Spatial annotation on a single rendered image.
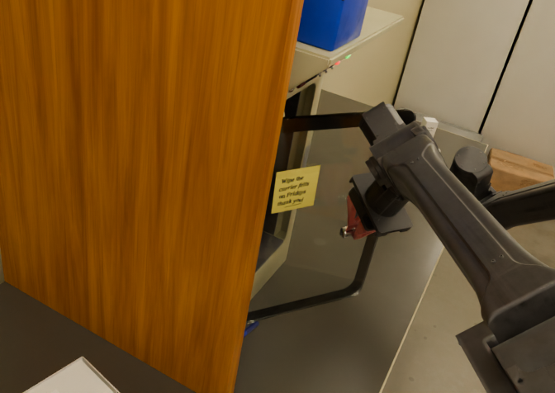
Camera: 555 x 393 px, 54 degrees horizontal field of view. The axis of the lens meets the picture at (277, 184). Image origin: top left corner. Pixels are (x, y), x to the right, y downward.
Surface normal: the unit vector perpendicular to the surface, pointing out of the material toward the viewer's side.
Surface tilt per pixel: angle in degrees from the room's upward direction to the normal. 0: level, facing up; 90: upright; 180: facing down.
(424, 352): 0
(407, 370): 0
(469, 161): 31
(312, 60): 90
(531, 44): 90
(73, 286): 90
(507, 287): 42
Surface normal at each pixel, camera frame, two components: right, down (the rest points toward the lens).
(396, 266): 0.16, -0.84
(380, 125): -0.37, -0.33
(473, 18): -0.46, 0.40
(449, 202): -0.53, -0.76
